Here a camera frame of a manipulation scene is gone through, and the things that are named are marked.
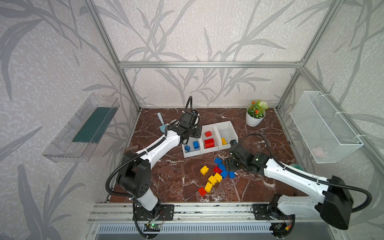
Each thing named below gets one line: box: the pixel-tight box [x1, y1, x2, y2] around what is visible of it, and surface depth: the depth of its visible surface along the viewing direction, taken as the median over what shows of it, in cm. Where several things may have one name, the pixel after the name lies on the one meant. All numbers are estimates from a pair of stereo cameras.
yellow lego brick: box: [200, 165, 209, 176], surface depth 88 cm
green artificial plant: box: [247, 100, 269, 119], surface depth 101 cm
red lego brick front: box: [198, 187, 207, 197], surface depth 82 cm
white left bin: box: [181, 136, 203, 159], surface depth 97 cm
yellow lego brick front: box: [204, 182, 213, 193], surface depth 82 cm
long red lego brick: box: [204, 138, 215, 149], surface depth 100 cm
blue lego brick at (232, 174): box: [228, 171, 236, 179], surface depth 86 cm
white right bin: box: [214, 120, 238, 150], surface depth 103 cm
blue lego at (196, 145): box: [192, 141, 200, 150], surface depth 98 cm
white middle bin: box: [200, 124, 221, 154], surface depth 101 cm
